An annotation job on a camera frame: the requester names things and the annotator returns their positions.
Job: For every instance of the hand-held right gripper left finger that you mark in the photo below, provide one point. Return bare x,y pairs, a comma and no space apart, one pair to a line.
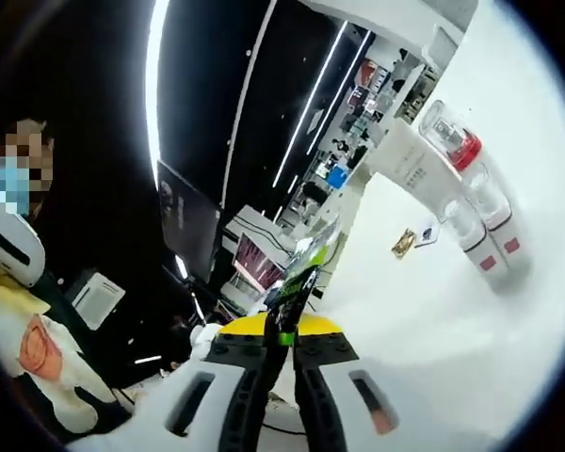
207,405

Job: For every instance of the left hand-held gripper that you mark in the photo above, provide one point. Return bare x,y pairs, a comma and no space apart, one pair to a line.
205,341

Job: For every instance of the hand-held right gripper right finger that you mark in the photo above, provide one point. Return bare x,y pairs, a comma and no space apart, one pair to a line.
348,405

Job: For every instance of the green black skincare sachet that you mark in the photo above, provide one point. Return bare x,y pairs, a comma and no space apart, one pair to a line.
296,287

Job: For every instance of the small clear sachet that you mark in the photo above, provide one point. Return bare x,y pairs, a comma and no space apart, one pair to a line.
426,236

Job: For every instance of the skincare bottle red square label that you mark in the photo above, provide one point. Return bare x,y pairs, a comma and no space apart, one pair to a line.
480,254
511,245

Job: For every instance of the white skincare tube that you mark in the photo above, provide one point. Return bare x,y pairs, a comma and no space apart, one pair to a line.
414,169

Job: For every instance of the white skincare bottle red collar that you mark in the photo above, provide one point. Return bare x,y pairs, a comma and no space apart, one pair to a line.
466,150

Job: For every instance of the blue storage box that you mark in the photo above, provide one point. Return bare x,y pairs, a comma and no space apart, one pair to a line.
338,176

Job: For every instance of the monitor with red text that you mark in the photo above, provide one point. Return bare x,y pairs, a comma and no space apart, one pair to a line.
256,261

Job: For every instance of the white ceiling air conditioner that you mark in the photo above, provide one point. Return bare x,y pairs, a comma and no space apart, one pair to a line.
96,299

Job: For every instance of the large dark hanging screen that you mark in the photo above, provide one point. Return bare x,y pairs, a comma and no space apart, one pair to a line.
188,221

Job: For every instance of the cream plush toy orange scarf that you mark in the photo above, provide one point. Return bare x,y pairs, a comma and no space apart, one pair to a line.
42,348

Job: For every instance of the gold foil sachet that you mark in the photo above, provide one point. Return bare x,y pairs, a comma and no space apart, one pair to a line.
403,244

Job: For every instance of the white grey chest device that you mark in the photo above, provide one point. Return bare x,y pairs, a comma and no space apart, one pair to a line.
14,245

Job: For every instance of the red white wall display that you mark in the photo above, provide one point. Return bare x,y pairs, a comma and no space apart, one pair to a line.
369,85

